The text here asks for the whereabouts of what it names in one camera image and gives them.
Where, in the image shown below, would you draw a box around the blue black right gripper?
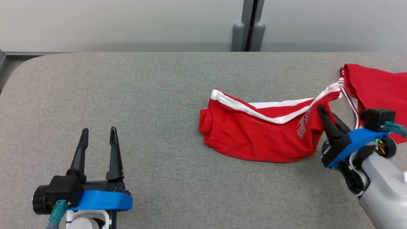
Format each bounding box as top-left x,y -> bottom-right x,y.
317,105 -> 390,169

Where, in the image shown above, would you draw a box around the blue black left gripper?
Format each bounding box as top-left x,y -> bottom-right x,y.
66,127 -> 133,212

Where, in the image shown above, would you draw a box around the red white basketball jersey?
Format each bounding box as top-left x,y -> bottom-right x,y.
339,64 -> 407,144

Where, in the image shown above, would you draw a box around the red white basketball shorts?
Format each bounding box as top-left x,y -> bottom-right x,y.
198,81 -> 343,163

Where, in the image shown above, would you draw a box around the teal right camera cable plug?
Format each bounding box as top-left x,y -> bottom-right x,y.
383,121 -> 407,138

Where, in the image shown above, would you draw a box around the teal camera cable plug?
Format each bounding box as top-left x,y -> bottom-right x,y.
383,121 -> 407,138
46,200 -> 69,229

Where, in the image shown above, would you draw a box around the teal left camera cable plug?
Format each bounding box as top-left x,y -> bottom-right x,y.
46,200 -> 69,229

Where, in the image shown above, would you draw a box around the grey rounded post foot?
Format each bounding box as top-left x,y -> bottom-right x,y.
231,22 -> 245,52
250,22 -> 266,52

